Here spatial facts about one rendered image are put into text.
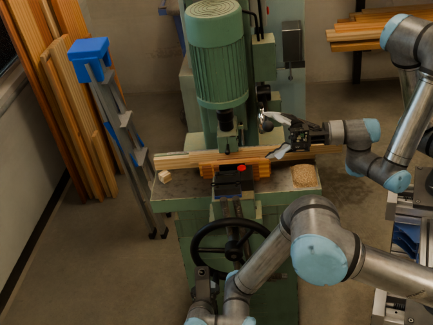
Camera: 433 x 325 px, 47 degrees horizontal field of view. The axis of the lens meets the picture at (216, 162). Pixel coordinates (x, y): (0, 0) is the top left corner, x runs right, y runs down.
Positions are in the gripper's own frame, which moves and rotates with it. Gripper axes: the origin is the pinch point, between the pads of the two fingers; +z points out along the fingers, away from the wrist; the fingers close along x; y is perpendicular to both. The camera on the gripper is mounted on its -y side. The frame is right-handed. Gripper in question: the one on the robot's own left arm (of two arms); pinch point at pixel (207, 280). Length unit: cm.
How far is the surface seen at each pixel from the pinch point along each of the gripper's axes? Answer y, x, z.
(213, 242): -6.4, 0.3, 23.5
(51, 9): -121, -95, 135
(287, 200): -22.0, 28.3, 14.5
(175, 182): -30.4, -11.3, 20.2
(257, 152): -38.9, 19.3, 22.7
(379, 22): -103, 107, 200
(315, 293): 39, 42, 81
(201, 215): -18.6, -2.4, 16.4
